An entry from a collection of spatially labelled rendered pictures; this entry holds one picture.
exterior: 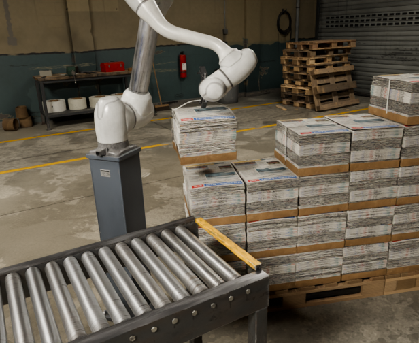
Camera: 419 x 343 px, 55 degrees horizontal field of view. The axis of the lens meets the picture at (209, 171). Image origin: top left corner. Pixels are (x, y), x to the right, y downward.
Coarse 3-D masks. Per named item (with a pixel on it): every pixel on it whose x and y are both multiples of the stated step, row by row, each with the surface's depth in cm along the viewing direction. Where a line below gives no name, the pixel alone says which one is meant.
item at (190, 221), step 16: (176, 224) 169; (192, 224) 172; (112, 240) 158; (128, 240) 158; (144, 240) 162; (48, 256) 148; (64, 256) 148; (80, 256) 150; (96, 256) 153; (0, 272) 139; (16, 272) 140; (64, 272) 149; (48, 288) 147
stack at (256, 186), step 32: (256, 160) 239; (192, 192) 201; (224, 192) 204; (256, 192) 208; (288, 192) 211; (320, 192) 215; (352, 192) 218; (384, 192) 222; (256, 224) 213; (288, 224) 217; (320, 224) 220; (352, 224) 225; (384, 224) 229; (288, 256) 224; (320, 256) 228; (352, 256) 232; (384, 256) 236; (320, 288) 235
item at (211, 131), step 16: (176, 112) 200; (192, 112) 200; (208, 112) 199; (224, 112) 199; (176, 128) 200; (192, 128) 190; (208, 128) 191; (224, 128) 193; (192, 144) 194; (208, 144) 196; (224, 144) 198
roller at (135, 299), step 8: (104, 248) 152; (104, 256) 148; (112, 256) 147; (104, 264) 146; (112, 264) 142; (120, 264) 143; (112, 272) 138; (120, 272) 136; (120, 280) 133; (128, 280) 132; (120, 288) 131; (128, 288) 128; (136, 288) 129; (128, 296) 125; (136, 296) 124; (128, 304) 125; (136, 304) 121; (144, 304) 120; (136, 312) 119; (144, 312) 117
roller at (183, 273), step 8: (152, 240) 158; (160, 240) 157; (152, 248) 156; (160, 248) 152; (168, 248) 151; (160, 256) 150; (168, 256) 146; (176, 256) 146; (168, 264) 144; (176, 264) 141; (184, 264) 141; (176, 272) 138; (184, 272) 136; (192, 272) 137; (184, 280) 133; (192, 280) 131; (200, 280) 131; (192, 288) 129; (200, 288) 127
